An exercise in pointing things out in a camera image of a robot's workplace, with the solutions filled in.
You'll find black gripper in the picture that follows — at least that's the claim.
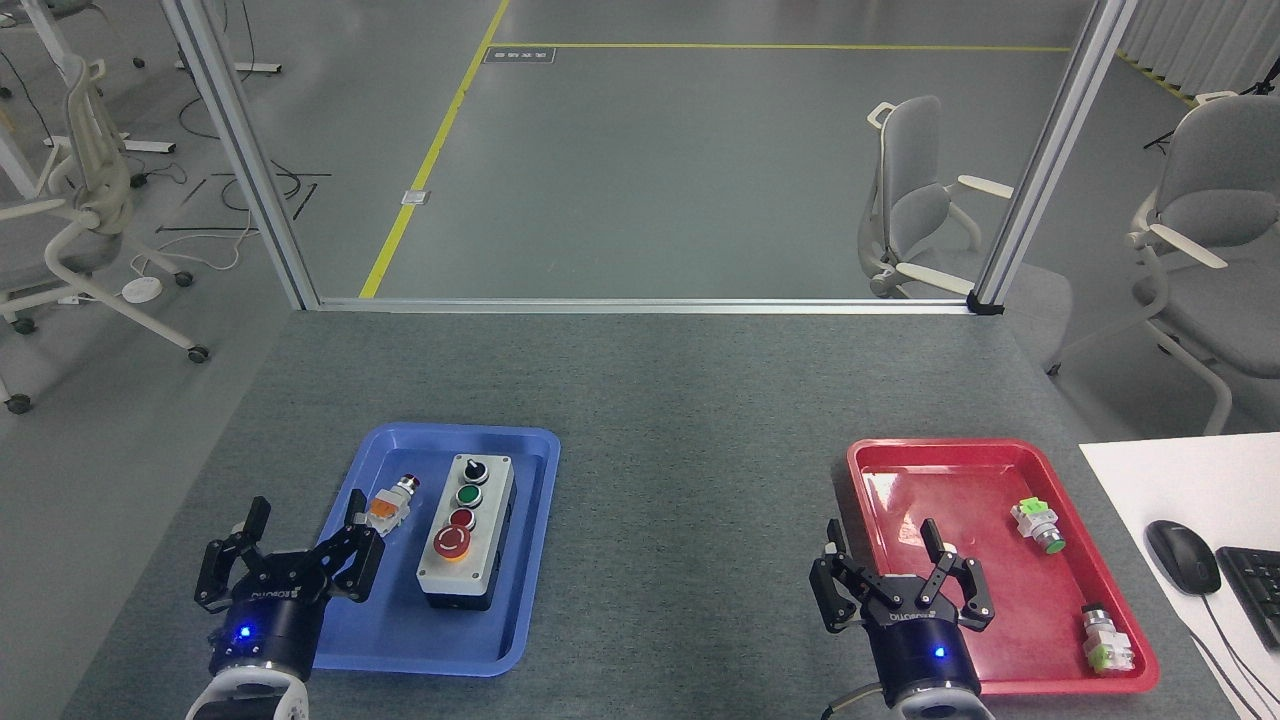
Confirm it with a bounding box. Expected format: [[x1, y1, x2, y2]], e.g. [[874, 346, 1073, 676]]
[[194, 488, 387, 684], [809, 517, 997, 703]]

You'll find grey four-button control box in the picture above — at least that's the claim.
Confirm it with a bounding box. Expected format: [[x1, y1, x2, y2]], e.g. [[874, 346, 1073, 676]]
[[416, 453, 517, 612]]

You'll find red push button orange block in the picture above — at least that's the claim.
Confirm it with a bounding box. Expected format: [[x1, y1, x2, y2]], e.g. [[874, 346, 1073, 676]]
[[362, 476, 422, 539]]

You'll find silver push button green block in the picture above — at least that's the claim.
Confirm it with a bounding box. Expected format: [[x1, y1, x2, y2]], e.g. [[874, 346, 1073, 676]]
[[1081, 603, 1137, 674]]

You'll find red plastic tray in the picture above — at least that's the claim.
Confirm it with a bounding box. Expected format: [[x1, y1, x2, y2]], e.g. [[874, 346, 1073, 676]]
[[846, 437, 1161, 697]]

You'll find blue plastic tray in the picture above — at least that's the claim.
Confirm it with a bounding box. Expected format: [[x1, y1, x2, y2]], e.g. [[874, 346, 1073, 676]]
[[277, 422, 562, 678]]

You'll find black computer mouse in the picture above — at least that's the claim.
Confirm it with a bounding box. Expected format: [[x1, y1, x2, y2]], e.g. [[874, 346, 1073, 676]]
[[1146, 520, 1223, 597]]

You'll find white desk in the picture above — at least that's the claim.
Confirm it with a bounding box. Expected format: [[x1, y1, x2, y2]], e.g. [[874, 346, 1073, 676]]
[[1078, 432, 1280, 720]]

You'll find black keyboard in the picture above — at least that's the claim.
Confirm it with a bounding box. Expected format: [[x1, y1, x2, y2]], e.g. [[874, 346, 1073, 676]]
[[1216, 545, 1280, 651]]

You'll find grey office chair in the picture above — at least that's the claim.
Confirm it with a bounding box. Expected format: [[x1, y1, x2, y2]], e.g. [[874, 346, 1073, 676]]
[[1045, 92, 1280, 437], [857, 95, 1073, 377]]

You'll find white mesh office chair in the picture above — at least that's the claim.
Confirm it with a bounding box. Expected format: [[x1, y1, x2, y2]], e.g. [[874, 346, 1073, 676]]
[[0, 55, 212, 416]]

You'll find white desk foot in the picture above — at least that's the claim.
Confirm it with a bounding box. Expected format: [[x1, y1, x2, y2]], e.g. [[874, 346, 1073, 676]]
[[45, 135, 177, 156]]

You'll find black tripod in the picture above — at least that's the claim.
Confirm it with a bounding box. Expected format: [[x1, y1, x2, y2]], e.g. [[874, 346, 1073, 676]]
[[1143, 60, 1280, 153]]

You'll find green push button switch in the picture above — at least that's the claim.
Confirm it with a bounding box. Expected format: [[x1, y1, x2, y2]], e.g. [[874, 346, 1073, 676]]
[[1010, 496, 1068, 556]]

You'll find black mouse cable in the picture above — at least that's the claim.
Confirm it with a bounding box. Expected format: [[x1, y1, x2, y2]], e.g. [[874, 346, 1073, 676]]
[[1188, 590, 1280, 720]]

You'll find black floor cable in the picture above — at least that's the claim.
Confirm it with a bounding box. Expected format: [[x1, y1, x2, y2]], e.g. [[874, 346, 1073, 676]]
[[178, 95, 306, 214]]

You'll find silver aluminium rail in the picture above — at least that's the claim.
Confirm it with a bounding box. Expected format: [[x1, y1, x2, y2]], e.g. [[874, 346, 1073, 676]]
[[318, 297, 976, 316]]

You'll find silver aluminium post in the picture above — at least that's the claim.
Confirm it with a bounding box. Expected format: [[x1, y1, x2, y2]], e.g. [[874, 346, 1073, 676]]
[[160, 0, 322, 311], [966, 0, 1141, 317]]

